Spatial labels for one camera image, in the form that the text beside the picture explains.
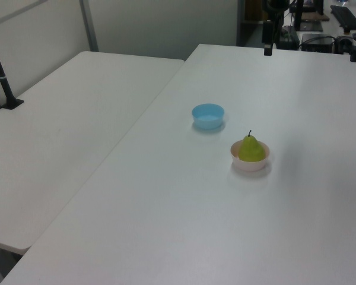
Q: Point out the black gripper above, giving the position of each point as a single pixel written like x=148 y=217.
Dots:
x=274 y=9

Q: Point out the black keyboard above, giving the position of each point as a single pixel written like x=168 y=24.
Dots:
x=345 y=17

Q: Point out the white folding side table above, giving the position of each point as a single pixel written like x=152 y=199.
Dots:
x=77 y=124

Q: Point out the green pear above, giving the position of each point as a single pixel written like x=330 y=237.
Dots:
x=249 y=151

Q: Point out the blue plastic bowl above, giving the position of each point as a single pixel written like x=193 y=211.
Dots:
x=208 y=118

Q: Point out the pink plastic bowl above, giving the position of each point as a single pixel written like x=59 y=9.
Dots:
x=249 y=167

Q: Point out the black computer box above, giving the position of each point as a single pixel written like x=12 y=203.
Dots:
x=317 y=42

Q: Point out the black monitor stand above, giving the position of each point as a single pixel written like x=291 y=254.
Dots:
x=307 y=23

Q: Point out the black camera pole with clamp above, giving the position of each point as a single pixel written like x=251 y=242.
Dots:
x=1 y=80

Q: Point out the dark green device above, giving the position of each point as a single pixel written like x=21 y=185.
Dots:
x=289 y=37

